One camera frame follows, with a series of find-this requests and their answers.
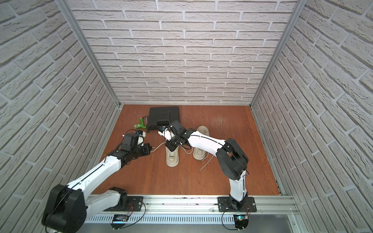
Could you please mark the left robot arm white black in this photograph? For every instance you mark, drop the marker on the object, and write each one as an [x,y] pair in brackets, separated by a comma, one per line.
[69,206]

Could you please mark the right controller board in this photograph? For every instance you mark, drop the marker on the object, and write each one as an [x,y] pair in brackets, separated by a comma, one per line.
[241,222]

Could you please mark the aluminium front rail frame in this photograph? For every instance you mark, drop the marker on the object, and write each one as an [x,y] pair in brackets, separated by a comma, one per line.
[274,213]

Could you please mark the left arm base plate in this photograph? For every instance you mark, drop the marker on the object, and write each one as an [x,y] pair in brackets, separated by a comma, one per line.
[126,203]

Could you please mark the controller board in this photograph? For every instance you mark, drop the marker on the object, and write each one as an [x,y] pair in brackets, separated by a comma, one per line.
[120,221]
[241,222]

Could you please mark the right corner aluminium post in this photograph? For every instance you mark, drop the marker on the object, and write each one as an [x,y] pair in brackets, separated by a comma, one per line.
[282,42]

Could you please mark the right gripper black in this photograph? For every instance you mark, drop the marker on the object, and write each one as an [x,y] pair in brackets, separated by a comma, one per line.
[169,144]

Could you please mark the corner aluminium post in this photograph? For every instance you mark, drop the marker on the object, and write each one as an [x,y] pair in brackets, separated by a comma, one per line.
[282,42]
[72,21]

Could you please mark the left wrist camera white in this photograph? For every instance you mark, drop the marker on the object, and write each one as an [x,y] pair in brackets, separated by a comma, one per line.
[141,136]

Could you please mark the left corner aluminium post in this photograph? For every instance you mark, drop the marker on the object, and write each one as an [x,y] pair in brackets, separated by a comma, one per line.
[72,21]

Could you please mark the black plastic tool case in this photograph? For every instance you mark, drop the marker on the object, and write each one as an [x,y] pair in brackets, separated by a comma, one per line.
[162,116]

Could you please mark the beige sneaker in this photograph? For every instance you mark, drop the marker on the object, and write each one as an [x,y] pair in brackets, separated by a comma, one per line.
[172,157]
[200,154]

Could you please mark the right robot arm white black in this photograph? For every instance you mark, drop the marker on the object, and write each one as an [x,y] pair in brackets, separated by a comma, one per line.
[232,159]

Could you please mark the green handled tool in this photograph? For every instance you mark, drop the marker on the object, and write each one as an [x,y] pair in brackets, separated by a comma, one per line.
[143,122]

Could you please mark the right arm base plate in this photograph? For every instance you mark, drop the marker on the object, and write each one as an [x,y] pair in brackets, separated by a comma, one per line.
[226,203]

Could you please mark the left controller board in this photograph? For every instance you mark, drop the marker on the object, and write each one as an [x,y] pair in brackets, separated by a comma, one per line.
[120,221]

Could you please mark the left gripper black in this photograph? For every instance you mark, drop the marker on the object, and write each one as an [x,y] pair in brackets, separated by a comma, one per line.
[146,149]

